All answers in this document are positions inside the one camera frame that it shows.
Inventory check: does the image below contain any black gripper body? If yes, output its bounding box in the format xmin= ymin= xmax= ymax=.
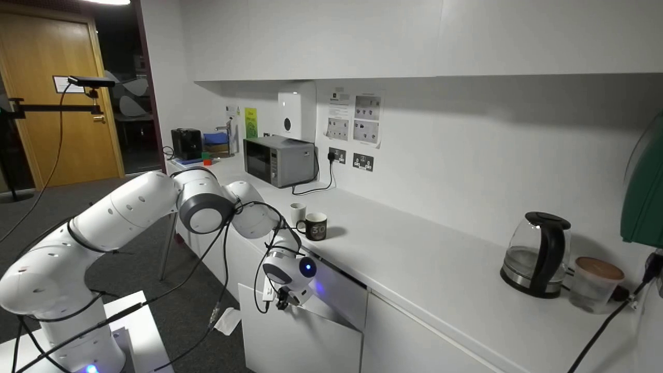
xmin=271 ymin=280 xmax=311 ymax=313

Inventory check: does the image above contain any black mug white interior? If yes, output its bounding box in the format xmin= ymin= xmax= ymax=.
xmin=295 ymin=212 xmax=331 ymax=243

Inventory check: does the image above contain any white robot base table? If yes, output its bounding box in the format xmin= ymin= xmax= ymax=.
xmin=0 ymin=288 xmax=173 ymax=373

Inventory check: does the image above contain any white base cabinet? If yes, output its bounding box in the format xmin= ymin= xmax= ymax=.
xmin=163 ymin=153 xmax=535 ymax=373

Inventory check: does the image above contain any white paper sheet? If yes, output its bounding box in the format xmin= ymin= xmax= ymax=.
xmin=214 ymin=306 xmax=244 ymax=338

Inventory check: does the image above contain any silver microwave oven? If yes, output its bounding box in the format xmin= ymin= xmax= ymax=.
xmin=242 ymin=134 xmax=321 ymax=190

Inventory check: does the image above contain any blue container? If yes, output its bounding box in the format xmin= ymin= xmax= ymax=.
xmin=201 ymin=130 xmax=234 ymax=157

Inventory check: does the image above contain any large white instruction sheet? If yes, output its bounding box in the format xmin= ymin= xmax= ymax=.
xmin=322 ymin=86 xmax=355 ymax=143

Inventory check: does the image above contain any small printed picture sheet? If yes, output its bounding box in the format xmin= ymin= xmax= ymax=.
xmin=352 ymin=119 xmax=382 ymax=146
xmin=352 ymin=94 xmax=384 ymax=120

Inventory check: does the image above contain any white paper towel dispenser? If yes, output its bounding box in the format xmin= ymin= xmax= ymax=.
xmin=275 ymin=82 xmax=319 ymax=143

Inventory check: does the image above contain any black coffee machine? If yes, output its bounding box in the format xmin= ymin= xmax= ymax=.
xmin=170 ymin=126 xmax=204 ymax=161

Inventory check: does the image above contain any plastic tub brown lid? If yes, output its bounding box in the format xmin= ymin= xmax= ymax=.
xmin=565 ymin=255 xmax=626 ymax=316

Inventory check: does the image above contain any wooden door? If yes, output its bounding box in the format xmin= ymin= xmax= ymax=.
xmin=0 ymin=7 xmax=127 ymax=193

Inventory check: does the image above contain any green first aid box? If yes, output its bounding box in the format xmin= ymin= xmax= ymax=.
xmin=620 ymin=112 xmax=663 ymax=252

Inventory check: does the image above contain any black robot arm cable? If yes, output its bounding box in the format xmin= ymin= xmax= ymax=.
xmin=5 ymin=199 xmax=306 ymax=373

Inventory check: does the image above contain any black microwave power cable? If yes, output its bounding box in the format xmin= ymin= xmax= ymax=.
xmin=290 ymin=157 xmax=338 ymax=197

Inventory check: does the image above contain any empty double wall socket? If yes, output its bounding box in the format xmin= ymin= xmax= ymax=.
xmin=350 ymin=151 xmax=375 ymax=174

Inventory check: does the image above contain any yellow green wall sign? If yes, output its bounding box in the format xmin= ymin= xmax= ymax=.
xmin=242 ymin=107 xmax=260 ymax=141

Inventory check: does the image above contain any white wall cabinet door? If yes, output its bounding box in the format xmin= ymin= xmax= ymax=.
xmin=436 ymin=0 xmax=663 ymax=80
xmin=192 ymin=0 xmax=441 ymax=83

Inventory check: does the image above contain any black bar camera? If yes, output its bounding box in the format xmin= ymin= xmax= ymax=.
xmin=67 ymin=72 xmax=119 ymax=91

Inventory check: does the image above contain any black kettle power cable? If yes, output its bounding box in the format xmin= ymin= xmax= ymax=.
xmin=565 ymin=252 xmax=663 ymax=373

